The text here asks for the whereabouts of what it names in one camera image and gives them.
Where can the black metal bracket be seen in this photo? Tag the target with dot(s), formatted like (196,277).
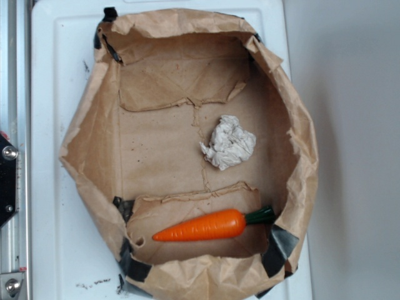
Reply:
(8,179)

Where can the crumpled white paper ball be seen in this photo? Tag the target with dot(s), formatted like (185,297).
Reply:
(229,145)

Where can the brown paper bag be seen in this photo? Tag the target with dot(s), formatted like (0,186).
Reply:
(160,83)

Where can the aluminium frame rail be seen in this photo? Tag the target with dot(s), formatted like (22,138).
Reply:
(15,122)

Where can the white plastic tray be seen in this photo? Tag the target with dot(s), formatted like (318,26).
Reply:
(71,258)

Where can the orange toy carrot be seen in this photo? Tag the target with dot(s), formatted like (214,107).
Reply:
(225,224)

